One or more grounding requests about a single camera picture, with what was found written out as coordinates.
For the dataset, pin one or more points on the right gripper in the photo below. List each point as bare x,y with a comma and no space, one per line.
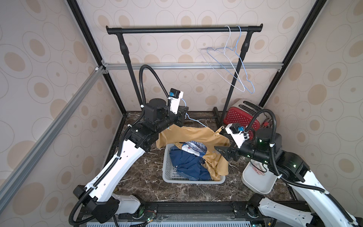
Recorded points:
235,152

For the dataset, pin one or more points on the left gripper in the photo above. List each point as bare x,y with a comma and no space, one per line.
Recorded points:
182,109

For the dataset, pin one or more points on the mustard yellow t-shirt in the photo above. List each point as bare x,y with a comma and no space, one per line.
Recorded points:
215,162

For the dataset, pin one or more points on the yellow plastic clothespin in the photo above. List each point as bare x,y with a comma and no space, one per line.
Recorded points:
219,130

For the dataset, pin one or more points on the navy blue t-shirt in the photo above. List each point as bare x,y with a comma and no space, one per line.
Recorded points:
188,165

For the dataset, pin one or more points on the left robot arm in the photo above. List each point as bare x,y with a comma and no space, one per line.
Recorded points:
96,200

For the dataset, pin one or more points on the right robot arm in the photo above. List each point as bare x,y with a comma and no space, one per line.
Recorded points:
266,148

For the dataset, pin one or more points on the white plastic bin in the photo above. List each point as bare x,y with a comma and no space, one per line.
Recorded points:
257,177

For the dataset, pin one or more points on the red polka dot toaster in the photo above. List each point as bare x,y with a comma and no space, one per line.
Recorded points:
242,112

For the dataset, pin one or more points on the white plastic basket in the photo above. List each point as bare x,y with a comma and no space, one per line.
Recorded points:
170,174

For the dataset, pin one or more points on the black clothes rack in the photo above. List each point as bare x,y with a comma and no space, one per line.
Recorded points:
206,63

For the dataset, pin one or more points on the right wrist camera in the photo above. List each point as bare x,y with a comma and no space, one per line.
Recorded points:
238,134

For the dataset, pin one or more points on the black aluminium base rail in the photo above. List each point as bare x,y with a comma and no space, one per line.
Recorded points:
247,210

